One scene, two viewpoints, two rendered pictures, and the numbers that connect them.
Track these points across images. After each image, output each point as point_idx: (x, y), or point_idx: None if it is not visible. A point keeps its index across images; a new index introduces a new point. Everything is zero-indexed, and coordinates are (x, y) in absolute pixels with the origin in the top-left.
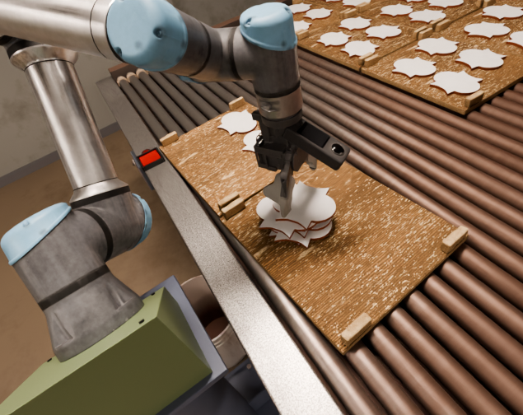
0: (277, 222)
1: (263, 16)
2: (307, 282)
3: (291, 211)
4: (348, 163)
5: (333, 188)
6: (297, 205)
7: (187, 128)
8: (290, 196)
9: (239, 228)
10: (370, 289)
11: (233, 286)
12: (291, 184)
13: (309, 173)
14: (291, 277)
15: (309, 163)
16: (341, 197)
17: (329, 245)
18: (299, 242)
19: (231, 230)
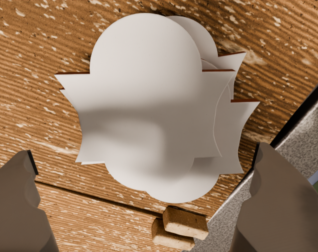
0: (222, 147)
1: None
2: None
3: (187, 135)
4: None
5: (24, 72)
6: (162, 129)
7: None
8: (283, 185)
9: (216, 192)
10: None
11: (313, 142)
12: (281, 228)
13: (18, 146)
14: (311, 55)
15: (34, 195)
16: (42, 39)
17: (209, 2)
18: (234, 77)
19: (223, 200)
